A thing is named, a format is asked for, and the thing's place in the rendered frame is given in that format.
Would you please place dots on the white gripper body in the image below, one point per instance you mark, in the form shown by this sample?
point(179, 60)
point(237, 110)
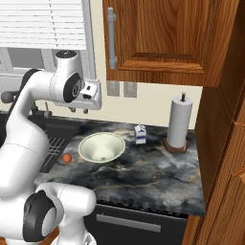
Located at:
point(95, 102)

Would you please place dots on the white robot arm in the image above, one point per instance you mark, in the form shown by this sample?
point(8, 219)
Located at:
point(22, 150)

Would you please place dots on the black sink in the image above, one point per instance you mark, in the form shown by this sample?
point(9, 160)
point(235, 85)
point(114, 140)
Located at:
point(60, 134)

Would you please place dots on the pale green bowl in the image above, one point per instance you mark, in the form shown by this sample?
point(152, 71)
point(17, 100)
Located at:
point(102, 148)

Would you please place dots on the white and blue milk carton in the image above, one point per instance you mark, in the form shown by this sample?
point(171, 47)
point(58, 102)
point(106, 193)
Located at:
point(140, 135)

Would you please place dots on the dark grey tap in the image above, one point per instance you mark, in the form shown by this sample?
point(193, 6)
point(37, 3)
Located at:
point(48, 113)

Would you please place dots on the brown egg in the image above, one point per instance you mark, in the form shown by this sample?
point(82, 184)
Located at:
point(67, 158)

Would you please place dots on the white paper towel roll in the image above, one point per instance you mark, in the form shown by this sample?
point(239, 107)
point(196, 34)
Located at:
point(179, 122)

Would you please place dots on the white window blind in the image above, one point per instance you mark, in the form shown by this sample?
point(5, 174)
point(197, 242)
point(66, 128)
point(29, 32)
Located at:
point(41, 22)

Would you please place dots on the black dishwasher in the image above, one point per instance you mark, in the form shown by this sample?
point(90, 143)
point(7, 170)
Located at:
point(134, 226)

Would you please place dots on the tall wooden cupboard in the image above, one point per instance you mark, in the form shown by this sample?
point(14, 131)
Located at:
point(223, 159)

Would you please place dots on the grey wall outlet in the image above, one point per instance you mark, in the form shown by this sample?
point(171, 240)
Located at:
point(113, 88)
point(130, 90)

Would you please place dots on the white window frame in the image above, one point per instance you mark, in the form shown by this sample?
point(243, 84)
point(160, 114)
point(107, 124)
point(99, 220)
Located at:
point(91, 38)

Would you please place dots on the wooden wall cupboard door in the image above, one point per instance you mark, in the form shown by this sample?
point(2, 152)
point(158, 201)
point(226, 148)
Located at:
point(162, 38)

